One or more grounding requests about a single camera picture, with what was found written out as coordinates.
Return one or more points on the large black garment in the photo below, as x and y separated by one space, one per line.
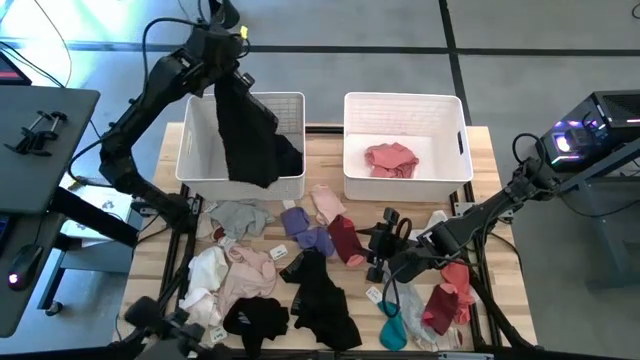
250 140

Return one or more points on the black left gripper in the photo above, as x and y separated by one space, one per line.
222 52

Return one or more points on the white perforated plastic basket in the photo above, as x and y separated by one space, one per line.
440 150
200 150

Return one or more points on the light grey garment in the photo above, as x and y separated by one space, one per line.
240 217

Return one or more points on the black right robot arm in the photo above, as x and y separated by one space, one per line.
480 220

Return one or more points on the rose pink cloth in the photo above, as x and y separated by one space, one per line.
390 160

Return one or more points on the white cloth with maroon patch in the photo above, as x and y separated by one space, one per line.
205 227

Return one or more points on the black garment with white stripes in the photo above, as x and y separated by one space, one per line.
255 320

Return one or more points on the blue-violet sock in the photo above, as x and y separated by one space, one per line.
295 220
317 240

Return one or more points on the dark grey desk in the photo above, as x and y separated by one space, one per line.
15 310

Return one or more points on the white pinkish cloth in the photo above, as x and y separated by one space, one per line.
200 310

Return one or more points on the black mount assembly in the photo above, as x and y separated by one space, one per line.
165 325

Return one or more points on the white paper label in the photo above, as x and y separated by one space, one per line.
374 295
278 252
226 241
289 204
218 334

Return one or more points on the light pink sock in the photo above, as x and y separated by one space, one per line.
327 205

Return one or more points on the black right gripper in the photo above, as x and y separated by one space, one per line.
387 247

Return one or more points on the black garment with Puma waistband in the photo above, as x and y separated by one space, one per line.
320 310

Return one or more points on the black clamp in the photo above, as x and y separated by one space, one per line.
35 142
47 120

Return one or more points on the black computer case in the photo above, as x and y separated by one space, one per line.
615 115

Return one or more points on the light pink garment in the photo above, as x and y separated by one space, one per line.
247 280

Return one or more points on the teal sock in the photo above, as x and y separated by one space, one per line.
392 332

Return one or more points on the grey side table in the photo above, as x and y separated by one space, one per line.
615 240
50 175

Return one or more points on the black computer mouse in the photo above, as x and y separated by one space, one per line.
27 262

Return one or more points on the white arm base bracket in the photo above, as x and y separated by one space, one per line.
462 207

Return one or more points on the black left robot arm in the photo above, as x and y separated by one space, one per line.
125 150

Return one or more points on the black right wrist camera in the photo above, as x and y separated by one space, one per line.
391 216

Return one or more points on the maroon sock with pink toe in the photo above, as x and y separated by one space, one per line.
345 240
440 310

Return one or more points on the coral red sock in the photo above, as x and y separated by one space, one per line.
457 277

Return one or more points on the white box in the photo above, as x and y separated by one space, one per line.
95 210

